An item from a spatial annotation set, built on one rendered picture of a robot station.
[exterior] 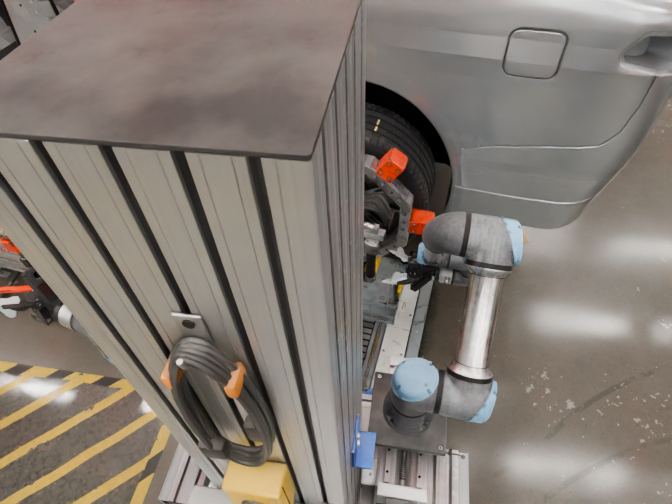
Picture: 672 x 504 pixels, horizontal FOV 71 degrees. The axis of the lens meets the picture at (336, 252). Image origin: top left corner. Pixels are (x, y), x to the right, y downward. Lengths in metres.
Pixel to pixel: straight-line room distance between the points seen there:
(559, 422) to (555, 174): 1.17
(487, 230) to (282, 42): 0.91
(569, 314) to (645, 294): 0.47
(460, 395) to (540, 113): 0.99
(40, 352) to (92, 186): 2.68
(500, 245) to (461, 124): 0.71
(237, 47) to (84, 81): 0.11
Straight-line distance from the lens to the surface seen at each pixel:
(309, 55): 0.36
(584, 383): 2.66
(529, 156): 1.88
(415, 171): 1.80
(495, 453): 2.38
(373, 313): 2.43
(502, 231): 1.22
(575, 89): 1.75
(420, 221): 1.84
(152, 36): 0.42
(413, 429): 1.43
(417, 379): 1.27
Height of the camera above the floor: 2.19
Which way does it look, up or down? 49 degrees down
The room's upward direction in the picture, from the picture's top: 3 degrees counter-clockwise
